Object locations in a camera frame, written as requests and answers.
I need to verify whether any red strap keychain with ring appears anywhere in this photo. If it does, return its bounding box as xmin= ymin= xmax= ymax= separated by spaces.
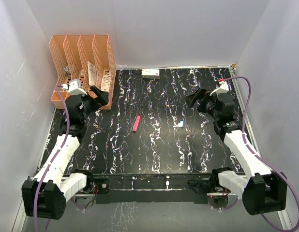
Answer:
xmin=133 ymin=113 xmax=141 ymax=132

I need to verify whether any white paper packet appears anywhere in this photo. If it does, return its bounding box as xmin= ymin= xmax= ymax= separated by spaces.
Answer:
xmin=88 ymin=61 xmax=97 ymax=86

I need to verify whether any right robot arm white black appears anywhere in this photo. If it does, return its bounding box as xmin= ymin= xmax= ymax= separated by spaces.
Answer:
xmin=185 ymin=88 xmax=287 ymax=215

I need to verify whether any small white red box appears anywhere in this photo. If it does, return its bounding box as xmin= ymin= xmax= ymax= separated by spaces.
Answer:
xmin=141 ymin=69 xmax=160 ymax=79

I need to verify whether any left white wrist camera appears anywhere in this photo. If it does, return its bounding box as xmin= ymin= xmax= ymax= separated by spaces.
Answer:
xmin=61 ymin=79 xmax=87 ymax=95

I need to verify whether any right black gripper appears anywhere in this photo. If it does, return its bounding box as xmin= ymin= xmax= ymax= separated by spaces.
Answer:
xmin=184 ymin=87 xmax=221 ymax=120

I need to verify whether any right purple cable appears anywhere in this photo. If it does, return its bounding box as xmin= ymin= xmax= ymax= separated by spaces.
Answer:
xmin=222 ymin=76 xmax=299 ymax=232

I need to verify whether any white labelled packet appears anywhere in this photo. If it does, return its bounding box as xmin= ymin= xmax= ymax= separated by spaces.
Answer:
xmin=101 ymin=73 xmax=111 ymax=92

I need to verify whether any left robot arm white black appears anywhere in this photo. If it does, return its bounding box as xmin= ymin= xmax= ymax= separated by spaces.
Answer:
xmin=21 ymin=84 xmax=109 ymax=220

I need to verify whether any round metal object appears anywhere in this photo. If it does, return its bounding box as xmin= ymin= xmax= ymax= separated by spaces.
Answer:
xmin=64 ymin=66 xmax=71 ymax=74

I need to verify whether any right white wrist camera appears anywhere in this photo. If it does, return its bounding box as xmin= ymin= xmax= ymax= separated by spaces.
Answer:
xmin=210 ymin=79 xmax=229 ymax=96

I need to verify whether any orange plastic file organizer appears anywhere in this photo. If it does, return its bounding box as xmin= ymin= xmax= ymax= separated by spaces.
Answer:
xmin=49 ymin=35 xmax=116 ymax=110

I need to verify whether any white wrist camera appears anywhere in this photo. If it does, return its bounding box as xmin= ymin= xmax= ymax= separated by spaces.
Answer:
xmin=210 ymin=79 xmax=229 ymax=96
xmin=61 ymin=79 xmax=87 ymax=95

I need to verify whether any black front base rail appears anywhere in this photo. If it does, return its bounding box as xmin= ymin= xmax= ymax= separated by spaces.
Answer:
xmin=93 ymin=173 xmax=214 ymax=204

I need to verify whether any silver key with blue tag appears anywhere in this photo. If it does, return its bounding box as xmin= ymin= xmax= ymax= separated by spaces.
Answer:
xmin=173 ymin=119 xmax=184 ymax=128

